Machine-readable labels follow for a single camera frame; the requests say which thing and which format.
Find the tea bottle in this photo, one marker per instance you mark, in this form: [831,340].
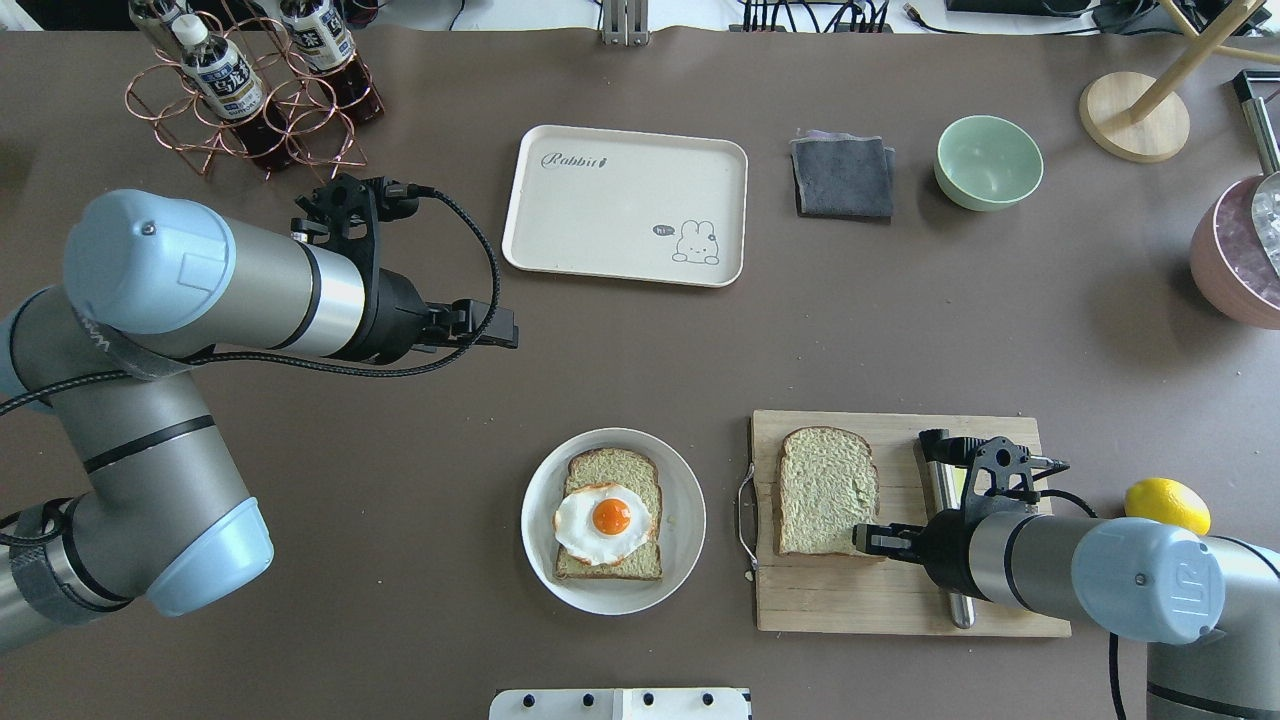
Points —
[154,19]
[234,91]
[320,35]

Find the green bowl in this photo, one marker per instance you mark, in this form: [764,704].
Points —
[985,163]

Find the yellow lemon lower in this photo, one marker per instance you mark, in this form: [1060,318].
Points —
[1169,501]

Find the bread slice under egg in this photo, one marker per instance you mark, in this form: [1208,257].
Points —
[632,471]

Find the grey folded cloth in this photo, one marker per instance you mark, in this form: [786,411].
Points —
[843,176]

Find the tea bottle lower left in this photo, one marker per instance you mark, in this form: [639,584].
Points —
[320,35]

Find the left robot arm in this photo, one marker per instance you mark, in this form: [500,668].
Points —
[152,288]

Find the pink ice bowl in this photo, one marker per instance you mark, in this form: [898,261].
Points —
[1229,263]

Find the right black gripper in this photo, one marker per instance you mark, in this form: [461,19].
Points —
[945,553]

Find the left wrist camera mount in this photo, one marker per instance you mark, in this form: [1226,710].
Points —
[344,216]

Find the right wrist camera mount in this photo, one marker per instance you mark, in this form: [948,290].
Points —
[1000,476]

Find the white round plate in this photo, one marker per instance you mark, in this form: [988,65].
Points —
[680,536]

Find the steel ice scoop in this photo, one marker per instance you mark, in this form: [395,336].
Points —
[1257,92]

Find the wooden stand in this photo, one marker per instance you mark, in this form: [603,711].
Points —
[1140,118]

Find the copper wire bottle rack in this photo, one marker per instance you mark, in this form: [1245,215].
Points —
[321,138]

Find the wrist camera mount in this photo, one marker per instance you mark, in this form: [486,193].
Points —
[1000,476]
[344,216]

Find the bread slice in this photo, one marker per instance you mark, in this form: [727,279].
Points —
[632,471]
[828,486]

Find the cream rabbit tray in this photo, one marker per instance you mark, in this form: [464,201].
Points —
[628,205]

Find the tea bottle upper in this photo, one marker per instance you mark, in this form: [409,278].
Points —
[234,91]

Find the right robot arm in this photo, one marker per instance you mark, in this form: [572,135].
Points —
[1207,607]

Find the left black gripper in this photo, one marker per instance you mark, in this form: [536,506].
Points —
[396,316]

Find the wooden cutting board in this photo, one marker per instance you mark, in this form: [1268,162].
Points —
[856,594]

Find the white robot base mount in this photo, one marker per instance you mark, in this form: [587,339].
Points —
[623,703]

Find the fried egg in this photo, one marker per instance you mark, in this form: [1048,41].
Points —
[602,524]

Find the steel handled knife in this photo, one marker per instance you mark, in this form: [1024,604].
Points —
[945,496]

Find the tea bottle lower right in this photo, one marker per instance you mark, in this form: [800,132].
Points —
[154,19]

